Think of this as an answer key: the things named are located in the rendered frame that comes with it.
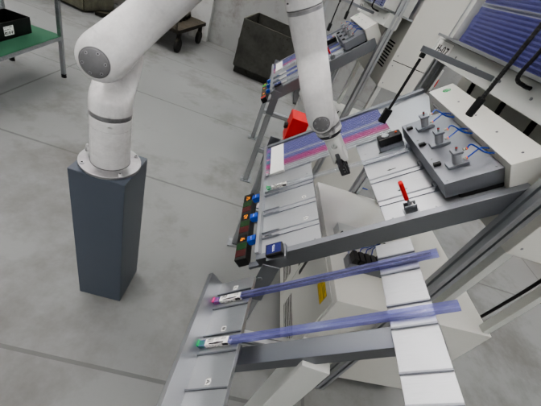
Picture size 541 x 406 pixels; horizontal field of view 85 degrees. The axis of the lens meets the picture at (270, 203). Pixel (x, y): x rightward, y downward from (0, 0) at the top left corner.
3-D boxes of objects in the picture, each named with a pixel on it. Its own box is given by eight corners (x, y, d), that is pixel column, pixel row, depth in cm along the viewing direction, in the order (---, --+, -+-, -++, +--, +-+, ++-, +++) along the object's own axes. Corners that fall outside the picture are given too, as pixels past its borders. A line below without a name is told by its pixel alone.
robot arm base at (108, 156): (64, 167, 92) (57, 113, 81) (97, 140, 107) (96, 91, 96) (125, 187, 95) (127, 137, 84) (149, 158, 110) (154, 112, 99)
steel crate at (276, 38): (288, 76, 510) (304, 31, 467) (283, 94, 431) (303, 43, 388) (242, 57, 501) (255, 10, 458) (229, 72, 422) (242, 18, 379)
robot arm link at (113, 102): (80, 114, 84) (73, 22, 70) (105, 91, 98) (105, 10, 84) (125, 127, 87) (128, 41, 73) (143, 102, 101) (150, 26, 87)
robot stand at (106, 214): (79, 291, 135) (66, 167, 93) (101, 260, 149) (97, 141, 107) (119, 301, 138) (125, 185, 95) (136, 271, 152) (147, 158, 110)
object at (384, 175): (389, 234, 83) (386, 222, 80) (348, 130, 134) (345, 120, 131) (526, 200, 74) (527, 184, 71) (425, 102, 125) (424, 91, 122)
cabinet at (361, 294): (274, 371, 137) (336, 300, 100) (276, 255, 192) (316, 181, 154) (396, 393, 149) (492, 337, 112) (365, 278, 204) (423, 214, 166)
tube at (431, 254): (214, 305, 73) (212, 302, 73) (216, 300, 74) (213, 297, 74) (439, 257, 54) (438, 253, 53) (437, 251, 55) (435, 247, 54)
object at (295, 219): (264, 261, 91) (259, 254, 89) (270, 153, 143) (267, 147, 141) (324, 246, 86) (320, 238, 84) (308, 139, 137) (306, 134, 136)
